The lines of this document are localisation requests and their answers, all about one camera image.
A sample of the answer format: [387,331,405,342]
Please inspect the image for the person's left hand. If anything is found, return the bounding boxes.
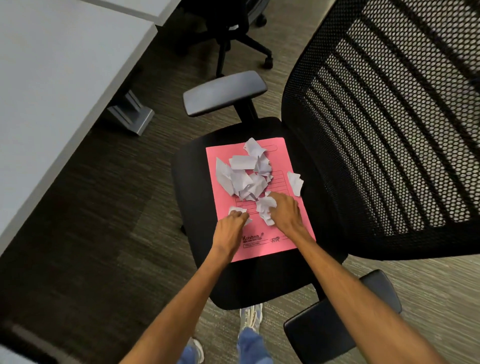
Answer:
[212,210,250,260]

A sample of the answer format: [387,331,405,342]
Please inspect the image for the person's right hand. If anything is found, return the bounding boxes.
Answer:
[268,191,307,237]

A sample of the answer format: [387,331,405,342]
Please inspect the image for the small torn white paper piece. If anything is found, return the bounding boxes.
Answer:
[228,206,253,226]

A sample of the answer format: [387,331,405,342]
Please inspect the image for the person's right forearm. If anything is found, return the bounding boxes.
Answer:
[288,226,448,364]

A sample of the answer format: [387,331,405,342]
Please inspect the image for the person's left forearm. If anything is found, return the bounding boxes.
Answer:
[119,248,235,364]

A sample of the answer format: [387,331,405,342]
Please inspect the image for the pink file folder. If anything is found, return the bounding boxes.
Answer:
[205,137,317,263]

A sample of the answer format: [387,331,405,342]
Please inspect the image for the folded torn white paper scrap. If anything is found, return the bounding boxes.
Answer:
[287,171,305,197]

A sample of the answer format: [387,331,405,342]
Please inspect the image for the pile of torn white papers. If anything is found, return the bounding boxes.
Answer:
[215,137,273,202]

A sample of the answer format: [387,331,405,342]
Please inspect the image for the black office chair seat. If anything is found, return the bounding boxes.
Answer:
[171,116,348,311]

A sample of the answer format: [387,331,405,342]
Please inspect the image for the person's right grey sneaker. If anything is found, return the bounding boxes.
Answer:
[239,303,264,335]

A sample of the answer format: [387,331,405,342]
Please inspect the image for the person's grey sneaker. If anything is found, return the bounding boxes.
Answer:
[183,337,205,364]
[239,303,264,335]

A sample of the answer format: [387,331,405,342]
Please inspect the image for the black chair armrest pad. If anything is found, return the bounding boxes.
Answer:
[283,269,403,364]
[182,70,268,118]

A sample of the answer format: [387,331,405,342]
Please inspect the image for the black mesh chair backrest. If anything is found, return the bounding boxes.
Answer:
[281,0,480,262]

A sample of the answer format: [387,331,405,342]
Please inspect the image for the person's right blue jeans leg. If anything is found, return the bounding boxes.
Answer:
[236,328,275,364]

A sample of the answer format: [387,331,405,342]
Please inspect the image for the person's blue jeans leg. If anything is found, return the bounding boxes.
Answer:
[178,345,199,364]
[236,328,275,364]

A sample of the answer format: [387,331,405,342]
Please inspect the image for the person's left grey sneaker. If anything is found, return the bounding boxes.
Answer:
[183,337,205,364]

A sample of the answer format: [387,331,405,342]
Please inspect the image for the grey metal desk leg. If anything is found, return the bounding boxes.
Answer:
[106,90,155,137]

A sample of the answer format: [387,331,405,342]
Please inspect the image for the person's left blue jeans leg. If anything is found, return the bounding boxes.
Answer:
[178,345,199,364]

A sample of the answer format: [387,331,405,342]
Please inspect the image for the black wheeled office chair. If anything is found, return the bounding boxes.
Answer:
[179,0,274,78]

